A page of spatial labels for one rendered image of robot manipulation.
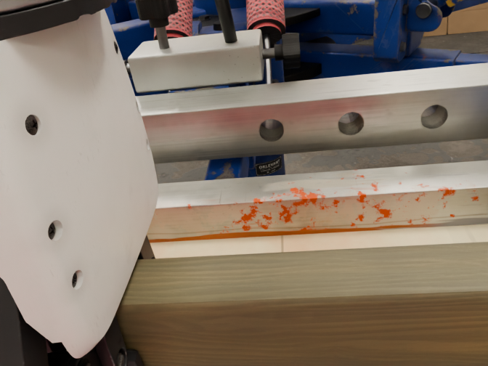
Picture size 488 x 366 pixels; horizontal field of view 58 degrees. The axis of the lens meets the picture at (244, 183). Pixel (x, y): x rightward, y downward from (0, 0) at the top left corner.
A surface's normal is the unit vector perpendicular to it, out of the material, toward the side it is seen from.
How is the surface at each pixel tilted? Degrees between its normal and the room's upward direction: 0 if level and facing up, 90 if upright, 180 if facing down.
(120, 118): 91
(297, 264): 0
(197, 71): 90
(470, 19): 72
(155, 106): 0
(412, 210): 90
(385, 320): 90
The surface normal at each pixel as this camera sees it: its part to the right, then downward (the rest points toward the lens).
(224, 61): -0.06, 0.54
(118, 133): 0.99, -0.07
